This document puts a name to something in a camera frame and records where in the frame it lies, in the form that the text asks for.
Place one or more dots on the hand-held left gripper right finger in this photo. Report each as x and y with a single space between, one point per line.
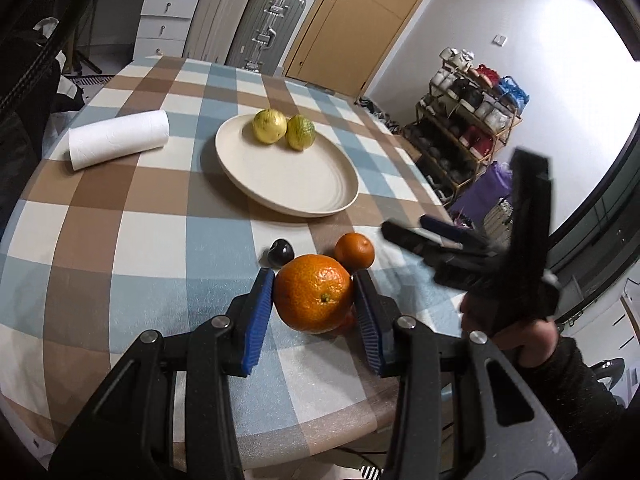
367 320

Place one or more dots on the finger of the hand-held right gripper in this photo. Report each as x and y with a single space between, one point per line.
415 240
445 227

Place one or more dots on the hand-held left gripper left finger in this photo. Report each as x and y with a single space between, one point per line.
257 320

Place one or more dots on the small orange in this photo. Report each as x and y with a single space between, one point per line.
355 251

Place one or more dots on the large orange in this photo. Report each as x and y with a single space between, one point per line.
312 292

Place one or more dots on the dark purple cherry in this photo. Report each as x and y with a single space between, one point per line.
279 255

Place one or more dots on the cream round plate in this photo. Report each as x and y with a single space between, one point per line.
295 175

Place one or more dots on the person's right forearm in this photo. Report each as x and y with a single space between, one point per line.
565 385

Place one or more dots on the person's right hand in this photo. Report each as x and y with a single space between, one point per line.
530 337

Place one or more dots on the wicker basket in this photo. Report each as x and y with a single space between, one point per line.
497 215

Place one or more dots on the purple bag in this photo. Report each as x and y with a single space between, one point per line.
482 192

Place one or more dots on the green guava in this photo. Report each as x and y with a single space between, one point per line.
301 132

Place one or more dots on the yellow guava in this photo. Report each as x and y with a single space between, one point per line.
269 127

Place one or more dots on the wooden door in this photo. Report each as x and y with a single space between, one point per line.
360 25

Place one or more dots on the white paper towel roll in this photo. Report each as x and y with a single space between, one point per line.
117 140

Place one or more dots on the grey suitcase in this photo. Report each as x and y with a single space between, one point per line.
265 30

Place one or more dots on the beige suitcase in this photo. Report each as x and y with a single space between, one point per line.
220 15

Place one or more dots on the pile of black jackets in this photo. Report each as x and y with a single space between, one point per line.
30 125

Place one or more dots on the black tripod stand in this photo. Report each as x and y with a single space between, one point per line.
82 55

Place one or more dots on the white desk with drawers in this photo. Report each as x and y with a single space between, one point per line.
165 10

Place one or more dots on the black curved band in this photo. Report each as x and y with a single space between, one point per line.
35 55

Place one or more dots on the white light switch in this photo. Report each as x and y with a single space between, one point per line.
499 40

